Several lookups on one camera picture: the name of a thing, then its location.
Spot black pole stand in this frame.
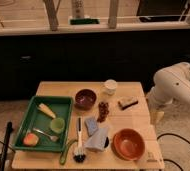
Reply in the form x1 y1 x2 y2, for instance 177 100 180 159
0 122 13 171

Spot wooden table leg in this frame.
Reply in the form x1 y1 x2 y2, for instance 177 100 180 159
108 0 119 29
43 0 58 31

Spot grey blue cloth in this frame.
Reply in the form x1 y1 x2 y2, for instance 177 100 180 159
84 127 109 151

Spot dark red grapes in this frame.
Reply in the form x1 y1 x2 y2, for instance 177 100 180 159
97 102 109 122

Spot purple bowl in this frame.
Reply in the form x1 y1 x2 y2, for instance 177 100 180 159
75 89 97 110

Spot red yellow apple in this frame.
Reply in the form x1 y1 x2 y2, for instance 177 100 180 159
23 133 39 146

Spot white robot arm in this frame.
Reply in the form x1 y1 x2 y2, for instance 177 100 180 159
146 62 190 125

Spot green cup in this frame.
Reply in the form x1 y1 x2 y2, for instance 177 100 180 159
50 117 65 134

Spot black box background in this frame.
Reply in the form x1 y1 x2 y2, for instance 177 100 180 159
137 0 187 22

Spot blue sponge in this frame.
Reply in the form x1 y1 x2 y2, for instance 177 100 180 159
85 117 98 136

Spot green base white post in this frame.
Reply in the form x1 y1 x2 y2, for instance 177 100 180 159
70 0 99 25

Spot metal spoon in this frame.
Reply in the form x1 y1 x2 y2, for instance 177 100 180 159
33 128 59 142

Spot wooden table leg left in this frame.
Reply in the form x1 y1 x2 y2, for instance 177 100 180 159
43 0 58 31

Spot wooden table leg right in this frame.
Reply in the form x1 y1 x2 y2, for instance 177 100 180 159
108 0 119 29

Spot green plastic tray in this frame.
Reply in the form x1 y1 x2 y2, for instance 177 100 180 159
13 96 73 153

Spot white cup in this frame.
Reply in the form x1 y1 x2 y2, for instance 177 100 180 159
104 79 118 95

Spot orange bowl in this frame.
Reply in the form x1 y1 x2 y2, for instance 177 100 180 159
112 128 145 161

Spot yellow corn cob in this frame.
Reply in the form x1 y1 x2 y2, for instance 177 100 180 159
38 103 56 119

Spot black cable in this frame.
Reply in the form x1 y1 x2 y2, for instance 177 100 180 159
156 132 190 171

